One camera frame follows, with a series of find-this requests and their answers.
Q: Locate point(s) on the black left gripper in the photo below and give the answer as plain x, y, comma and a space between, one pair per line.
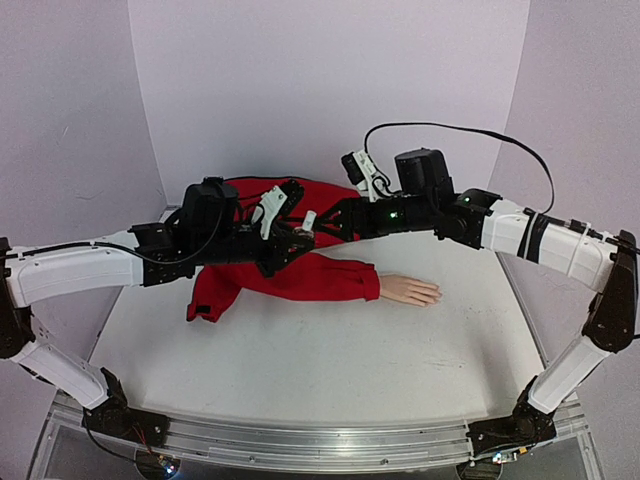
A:
284, 241

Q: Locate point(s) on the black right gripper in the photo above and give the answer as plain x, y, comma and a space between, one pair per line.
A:
351, 220

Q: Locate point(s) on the clear nail polish bottle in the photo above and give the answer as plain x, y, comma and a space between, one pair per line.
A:
304, 237

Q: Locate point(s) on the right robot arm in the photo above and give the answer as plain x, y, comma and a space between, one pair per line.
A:
605, 263

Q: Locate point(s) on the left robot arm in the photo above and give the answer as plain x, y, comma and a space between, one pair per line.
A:
209, 228

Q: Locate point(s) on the red jacket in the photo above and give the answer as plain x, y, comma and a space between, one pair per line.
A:
313, 277

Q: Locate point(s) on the mannequin hand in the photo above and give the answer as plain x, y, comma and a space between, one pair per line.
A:
409, 291

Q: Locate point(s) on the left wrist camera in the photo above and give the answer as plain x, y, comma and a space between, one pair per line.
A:
280, 200

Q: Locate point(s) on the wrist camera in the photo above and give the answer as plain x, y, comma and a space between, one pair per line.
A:
364, 175
280, 200

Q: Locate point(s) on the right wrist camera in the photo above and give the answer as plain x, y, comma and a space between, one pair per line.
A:
364, 175

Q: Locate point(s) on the aluminium table front rail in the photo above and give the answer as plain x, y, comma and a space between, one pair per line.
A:
334, 449

